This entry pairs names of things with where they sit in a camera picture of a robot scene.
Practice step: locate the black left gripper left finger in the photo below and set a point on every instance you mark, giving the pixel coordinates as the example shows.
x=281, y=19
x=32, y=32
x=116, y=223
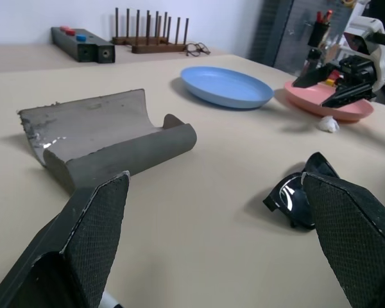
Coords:
x=83, y=240

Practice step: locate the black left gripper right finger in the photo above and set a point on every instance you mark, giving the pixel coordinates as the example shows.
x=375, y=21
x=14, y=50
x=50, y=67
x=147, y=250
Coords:
x=356, y=240

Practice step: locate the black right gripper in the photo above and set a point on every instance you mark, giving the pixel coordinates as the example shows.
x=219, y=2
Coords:
x=356, y=72

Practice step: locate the pink plate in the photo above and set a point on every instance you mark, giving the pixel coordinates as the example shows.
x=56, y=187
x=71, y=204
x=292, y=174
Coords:
x=308, y=99

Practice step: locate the black sunglasses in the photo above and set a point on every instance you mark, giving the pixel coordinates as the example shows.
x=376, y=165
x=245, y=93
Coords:
x=292, y=195

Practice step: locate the grey sponge block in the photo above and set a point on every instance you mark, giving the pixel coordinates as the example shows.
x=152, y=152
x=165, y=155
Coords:
x=99, y=134

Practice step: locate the white crumpled paper ball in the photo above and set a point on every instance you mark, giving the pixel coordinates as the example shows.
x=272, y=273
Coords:
x=328, y=124

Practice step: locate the black pen holder with pens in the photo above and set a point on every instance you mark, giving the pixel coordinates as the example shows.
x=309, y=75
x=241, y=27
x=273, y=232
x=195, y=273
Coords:
x=319, y=33

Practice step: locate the dark grey pegboard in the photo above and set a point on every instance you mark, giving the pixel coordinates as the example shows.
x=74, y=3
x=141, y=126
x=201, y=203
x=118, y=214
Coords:
x=295, y=35

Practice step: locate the dark slatted panel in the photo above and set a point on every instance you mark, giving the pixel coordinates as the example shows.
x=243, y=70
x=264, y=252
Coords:
x=266, y=29

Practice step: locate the blue plate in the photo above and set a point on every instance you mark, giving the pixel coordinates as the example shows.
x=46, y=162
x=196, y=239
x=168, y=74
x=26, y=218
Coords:
x=224, y=86

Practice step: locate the wooden peg rack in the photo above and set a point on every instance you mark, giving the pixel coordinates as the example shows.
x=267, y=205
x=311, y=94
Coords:
x=125, y=40
x=160, y=48

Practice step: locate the black box with coloured buttons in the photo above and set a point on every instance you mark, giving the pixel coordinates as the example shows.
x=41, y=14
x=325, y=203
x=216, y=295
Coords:
x=70, y=43

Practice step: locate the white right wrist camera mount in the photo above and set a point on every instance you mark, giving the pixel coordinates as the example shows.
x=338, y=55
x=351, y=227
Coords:
x=364, y=35

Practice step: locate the brown frame eyeglasses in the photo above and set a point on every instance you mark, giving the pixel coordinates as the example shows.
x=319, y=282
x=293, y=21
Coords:
x=192, y=50

